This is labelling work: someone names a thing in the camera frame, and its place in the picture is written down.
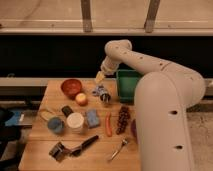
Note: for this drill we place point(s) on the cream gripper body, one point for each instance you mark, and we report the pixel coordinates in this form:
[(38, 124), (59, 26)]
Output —
[(99, 77)]

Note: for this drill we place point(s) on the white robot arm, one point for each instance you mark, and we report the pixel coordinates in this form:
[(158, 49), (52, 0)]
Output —
[(162, 96)]

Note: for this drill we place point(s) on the small metal cup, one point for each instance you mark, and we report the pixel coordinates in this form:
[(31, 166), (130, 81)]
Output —
[(105, 98)]

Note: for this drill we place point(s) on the white cup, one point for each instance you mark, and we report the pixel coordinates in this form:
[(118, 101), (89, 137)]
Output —
[(76, 122)]

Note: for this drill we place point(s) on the green plastic tray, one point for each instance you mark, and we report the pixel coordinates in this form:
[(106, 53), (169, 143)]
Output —
[(126, 82)]

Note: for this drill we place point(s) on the peach apple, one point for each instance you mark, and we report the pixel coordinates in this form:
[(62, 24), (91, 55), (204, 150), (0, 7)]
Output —
[(81, 99)]

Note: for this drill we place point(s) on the red bowl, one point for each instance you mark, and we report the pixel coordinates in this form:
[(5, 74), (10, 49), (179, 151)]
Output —
[(71, 87)]

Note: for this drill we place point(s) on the blue sponge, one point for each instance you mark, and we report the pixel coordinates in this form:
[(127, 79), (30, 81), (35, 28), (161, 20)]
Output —
[(92, 118)]

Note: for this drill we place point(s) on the dark grape bunch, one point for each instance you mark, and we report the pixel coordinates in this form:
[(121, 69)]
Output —
[(123, 119)]

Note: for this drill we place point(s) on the black small block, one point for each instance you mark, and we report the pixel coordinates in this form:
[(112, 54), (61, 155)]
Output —
[(66, 110)]

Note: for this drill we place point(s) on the purple bowl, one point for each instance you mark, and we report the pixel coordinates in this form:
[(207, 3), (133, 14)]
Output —
[(133, 128)]

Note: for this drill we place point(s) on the blue mug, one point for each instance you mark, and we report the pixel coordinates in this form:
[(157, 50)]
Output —
[(55, 125)]

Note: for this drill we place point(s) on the metal fork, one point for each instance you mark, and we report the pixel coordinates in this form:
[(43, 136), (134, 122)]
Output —
[(123, 143)]

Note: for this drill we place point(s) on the metal clip tool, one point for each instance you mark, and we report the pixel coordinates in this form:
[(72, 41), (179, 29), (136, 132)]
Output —
[(59, 152)]

